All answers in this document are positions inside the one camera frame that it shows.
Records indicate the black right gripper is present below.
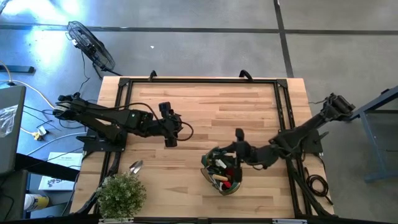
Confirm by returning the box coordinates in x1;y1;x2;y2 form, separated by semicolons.
233;128;261;189

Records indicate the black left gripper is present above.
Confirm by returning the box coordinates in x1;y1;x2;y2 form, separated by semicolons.
157;101;185;148

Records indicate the beige green gardening bag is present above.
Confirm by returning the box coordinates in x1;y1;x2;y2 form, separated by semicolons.
200;146;244;196

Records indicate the clear plastic bag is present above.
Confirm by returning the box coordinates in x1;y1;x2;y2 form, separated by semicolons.
0;105;19;138

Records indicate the wide steel trowel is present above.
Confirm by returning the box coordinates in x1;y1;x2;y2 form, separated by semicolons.
129;159;145;177

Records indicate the artificial plant black pot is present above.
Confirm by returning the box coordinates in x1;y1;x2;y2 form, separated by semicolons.
96;172;147;220

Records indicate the white printed box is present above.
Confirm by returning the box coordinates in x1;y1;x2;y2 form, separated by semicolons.
37;151;84;192

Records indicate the black floor fan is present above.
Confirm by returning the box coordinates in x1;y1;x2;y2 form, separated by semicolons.
65;21;124;80

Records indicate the yellow power plug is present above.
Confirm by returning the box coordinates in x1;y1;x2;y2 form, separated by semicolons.
32;126;48;141

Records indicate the blue metal table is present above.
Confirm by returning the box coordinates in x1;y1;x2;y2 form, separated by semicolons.
342;85;398;183

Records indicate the yellow white can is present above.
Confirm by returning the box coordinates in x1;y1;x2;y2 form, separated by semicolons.
24;193;50;213

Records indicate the grey desk top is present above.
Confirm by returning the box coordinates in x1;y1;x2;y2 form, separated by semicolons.
0;85;27;175

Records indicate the black floor bar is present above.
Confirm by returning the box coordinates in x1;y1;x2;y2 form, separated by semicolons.
0;65;36;75

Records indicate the coiled black cable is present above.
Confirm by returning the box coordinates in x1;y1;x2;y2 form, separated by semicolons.
303;166;334;206

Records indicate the white floor cable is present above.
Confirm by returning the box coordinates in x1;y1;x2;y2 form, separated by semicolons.
26;132;88;156

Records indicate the cream floor cable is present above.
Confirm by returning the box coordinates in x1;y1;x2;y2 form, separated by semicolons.
0;60;60;113

